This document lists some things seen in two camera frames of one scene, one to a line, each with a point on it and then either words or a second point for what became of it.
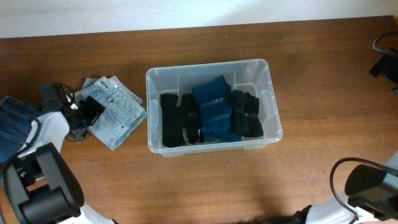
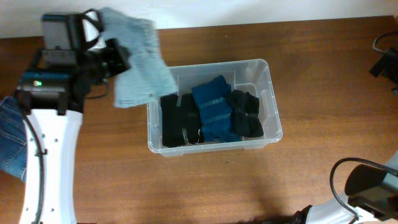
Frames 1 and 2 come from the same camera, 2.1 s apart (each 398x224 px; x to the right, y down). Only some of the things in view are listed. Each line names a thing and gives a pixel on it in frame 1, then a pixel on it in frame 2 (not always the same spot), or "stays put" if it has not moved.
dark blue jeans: [17, 118] stays put
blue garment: [214, 98] stays put
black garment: [175, 118] stays put
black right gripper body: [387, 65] stays put
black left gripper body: [80, 112] to [117, 57]
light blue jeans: [123, 111] to [147, 78]
